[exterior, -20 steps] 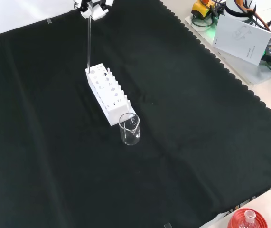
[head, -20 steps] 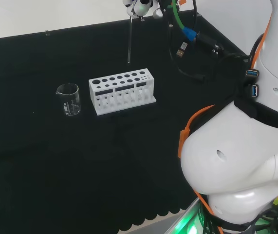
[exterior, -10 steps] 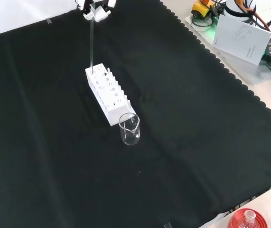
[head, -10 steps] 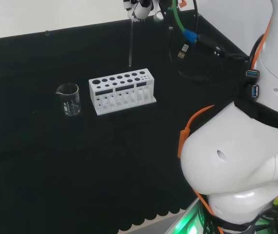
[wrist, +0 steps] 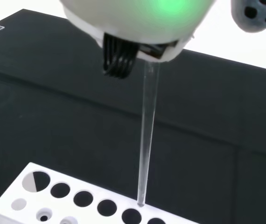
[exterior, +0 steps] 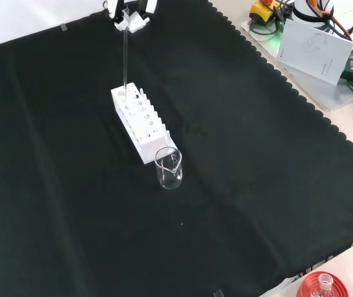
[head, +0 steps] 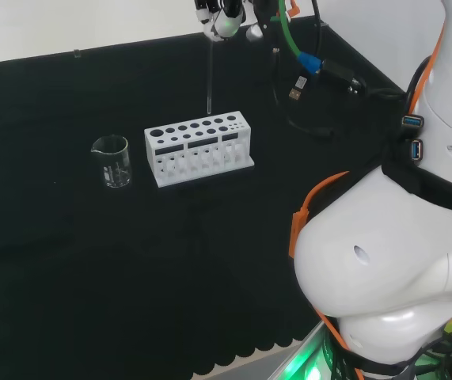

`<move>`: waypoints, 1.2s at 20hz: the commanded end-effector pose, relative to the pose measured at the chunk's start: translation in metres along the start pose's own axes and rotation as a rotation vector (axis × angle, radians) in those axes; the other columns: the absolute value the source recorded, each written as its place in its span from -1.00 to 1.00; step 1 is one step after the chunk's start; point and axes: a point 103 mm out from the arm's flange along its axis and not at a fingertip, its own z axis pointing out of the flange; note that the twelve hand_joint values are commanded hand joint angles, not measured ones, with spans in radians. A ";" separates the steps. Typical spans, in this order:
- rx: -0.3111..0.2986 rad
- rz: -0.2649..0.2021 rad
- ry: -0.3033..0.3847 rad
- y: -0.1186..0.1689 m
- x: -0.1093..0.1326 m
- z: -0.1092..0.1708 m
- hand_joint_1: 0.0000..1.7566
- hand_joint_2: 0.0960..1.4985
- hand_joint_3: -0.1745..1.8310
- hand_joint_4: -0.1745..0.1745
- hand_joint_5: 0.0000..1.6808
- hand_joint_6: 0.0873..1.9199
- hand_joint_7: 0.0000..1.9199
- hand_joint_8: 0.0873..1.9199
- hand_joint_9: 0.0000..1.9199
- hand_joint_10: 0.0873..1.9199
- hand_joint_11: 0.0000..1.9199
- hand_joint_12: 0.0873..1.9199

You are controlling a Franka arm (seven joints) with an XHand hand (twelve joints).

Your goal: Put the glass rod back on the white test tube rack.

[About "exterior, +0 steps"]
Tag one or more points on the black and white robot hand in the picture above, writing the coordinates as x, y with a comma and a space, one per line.
136, 21

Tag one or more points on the white test tube rack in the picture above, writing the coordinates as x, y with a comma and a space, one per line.
142, 130

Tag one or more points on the clear tape piece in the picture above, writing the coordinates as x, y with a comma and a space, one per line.
219, 293
63, 27

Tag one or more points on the yellow stop button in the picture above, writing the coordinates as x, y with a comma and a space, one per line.
261, 10

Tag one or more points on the small clear glass beaker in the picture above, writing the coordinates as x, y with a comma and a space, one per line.
170, 176

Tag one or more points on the white booklet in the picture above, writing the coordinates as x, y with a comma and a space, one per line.
312, 49

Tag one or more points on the black bench cloth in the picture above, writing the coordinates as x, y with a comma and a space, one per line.
71, 201

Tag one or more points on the pale grey board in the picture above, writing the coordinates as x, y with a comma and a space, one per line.
318, 92

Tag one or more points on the clear round-bottom flask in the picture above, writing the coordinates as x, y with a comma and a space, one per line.
325, 283

